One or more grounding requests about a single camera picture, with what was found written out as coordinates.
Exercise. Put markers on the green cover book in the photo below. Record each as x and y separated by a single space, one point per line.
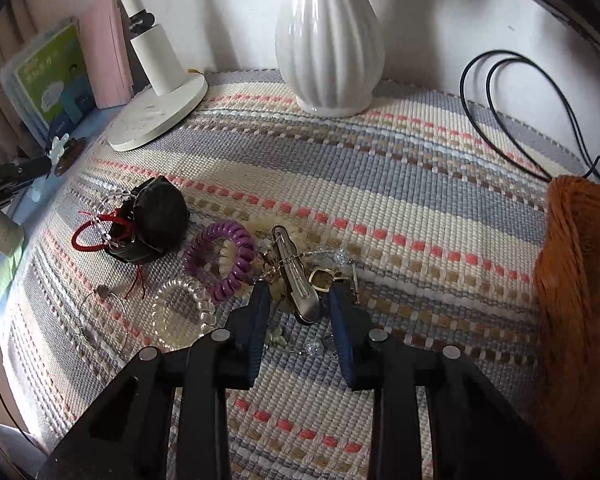
47 83

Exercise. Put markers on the striped woven table mat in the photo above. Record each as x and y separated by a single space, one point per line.
434 200

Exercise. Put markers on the white ribbed vase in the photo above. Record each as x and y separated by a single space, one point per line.
330 54

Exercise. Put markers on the brown wicker basket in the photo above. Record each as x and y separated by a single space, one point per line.
566 280

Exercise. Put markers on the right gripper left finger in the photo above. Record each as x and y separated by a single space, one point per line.
125 432

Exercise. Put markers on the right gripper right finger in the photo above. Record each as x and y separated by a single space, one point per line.
475 433

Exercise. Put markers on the blue hair claw clip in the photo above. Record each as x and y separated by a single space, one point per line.
57 147

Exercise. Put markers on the black jewelry box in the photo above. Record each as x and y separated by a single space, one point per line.
153 222

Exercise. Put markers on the gold jewelry pile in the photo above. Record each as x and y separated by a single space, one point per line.
323 265

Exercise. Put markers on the white desk lamp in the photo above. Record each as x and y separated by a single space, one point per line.
172 92

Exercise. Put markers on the silver metal hair clip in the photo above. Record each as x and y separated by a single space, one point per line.
307 303

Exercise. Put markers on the brown round wooden coaster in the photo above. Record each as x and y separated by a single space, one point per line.
73 150

